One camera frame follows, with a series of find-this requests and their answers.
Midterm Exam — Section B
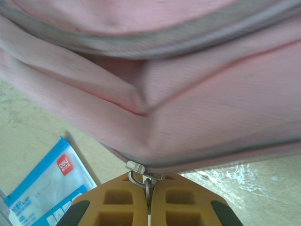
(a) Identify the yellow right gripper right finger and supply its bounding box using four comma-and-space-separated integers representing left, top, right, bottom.
149, 174, 243, 226

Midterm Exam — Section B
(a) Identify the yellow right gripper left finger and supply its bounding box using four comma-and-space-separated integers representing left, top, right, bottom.
62, 173, 151, 226

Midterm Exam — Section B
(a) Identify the blue white ruler set package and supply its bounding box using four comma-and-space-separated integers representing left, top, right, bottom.
0, 136, 98, 226

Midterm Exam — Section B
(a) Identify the pink student backpack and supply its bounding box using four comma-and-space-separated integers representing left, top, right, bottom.
0, 0, 301, 212

